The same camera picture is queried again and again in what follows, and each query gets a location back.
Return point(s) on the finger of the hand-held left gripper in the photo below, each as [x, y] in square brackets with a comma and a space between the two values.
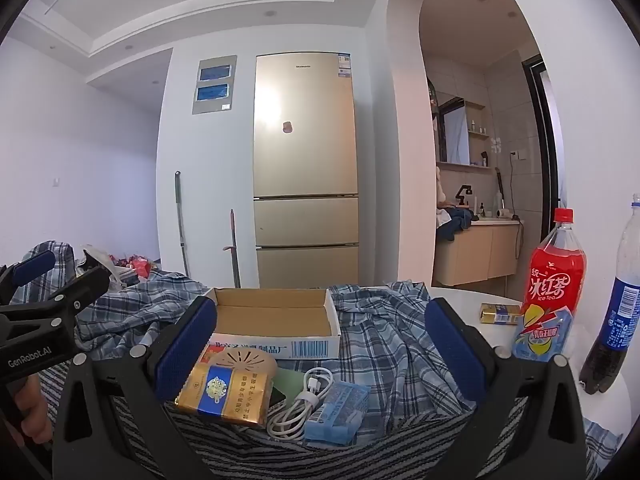
[85, 282]
[32, 265]

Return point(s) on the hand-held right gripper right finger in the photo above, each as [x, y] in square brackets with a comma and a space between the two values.
[455, 350]

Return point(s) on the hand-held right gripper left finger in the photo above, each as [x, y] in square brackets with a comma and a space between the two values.
[185, 350]

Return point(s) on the gold cigarette pack blue label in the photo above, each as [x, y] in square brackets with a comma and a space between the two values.
[220, 392]

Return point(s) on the beige slotted round disc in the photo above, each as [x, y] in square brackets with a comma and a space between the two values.
[245, 360]

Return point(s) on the shallow cardboard box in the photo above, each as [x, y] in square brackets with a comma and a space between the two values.
[275, 317]

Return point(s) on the green card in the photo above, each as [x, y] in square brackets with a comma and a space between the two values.
[286, 382]

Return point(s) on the blue tissue pack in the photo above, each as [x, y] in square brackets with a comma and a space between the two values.
[335, 415]

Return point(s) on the person's left hand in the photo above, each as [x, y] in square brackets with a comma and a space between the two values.
[32, 410]

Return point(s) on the grey white plastic bag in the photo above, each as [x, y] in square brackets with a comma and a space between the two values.
[97, 260]

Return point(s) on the red plastic bags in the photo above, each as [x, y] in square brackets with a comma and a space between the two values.
[135, 265]

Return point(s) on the small gold cigarette pack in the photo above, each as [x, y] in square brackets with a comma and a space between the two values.
[500, 314]

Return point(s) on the blue plaid shirt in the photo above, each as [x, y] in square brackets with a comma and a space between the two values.
[385, 340]

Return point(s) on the beige vanity cabinet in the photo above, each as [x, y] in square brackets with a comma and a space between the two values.
[470, 255]

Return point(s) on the grey mop pole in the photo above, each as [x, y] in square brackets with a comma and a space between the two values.
[180, 220]

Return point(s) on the red iced tea bottle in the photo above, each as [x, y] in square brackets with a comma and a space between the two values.
[550, 280]

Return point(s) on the blue clothes pile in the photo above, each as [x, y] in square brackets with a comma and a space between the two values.
[457, 222]

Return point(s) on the white hair dryer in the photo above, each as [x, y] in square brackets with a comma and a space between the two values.
[505, 213]

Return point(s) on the black faucet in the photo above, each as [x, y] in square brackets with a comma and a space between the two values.
[464, 195]

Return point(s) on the pale pink cloth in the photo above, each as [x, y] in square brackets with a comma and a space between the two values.
[440, 190]

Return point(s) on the cola bottle blue label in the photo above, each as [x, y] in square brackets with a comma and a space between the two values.
[620, 300]

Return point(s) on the dark framed glass door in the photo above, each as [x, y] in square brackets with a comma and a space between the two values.
[542, 150]

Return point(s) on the mirror cabinet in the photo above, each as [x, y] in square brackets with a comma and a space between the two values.
[455, 130]

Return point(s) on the gold refrigerator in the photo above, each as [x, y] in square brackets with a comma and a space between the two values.
[305, 160]

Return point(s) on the pink fridge magnet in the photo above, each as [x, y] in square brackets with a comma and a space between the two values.
[287, 126]

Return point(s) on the fridge label sticker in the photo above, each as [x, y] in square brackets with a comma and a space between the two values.
[343, 65]

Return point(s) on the white wall socket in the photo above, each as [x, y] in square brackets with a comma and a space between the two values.
[517, 153]

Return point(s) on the grey wall panel blue windows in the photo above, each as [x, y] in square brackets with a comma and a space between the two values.
[214, 85]

